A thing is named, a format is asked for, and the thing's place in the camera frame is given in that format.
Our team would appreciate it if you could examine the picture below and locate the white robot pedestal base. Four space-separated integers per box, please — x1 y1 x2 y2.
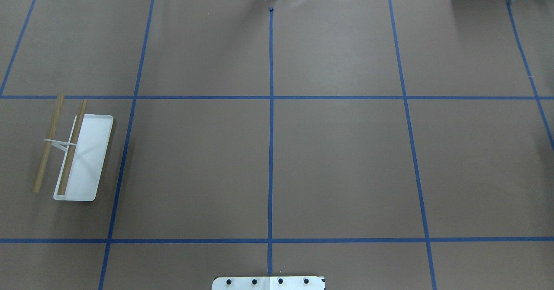
211 276 326 290

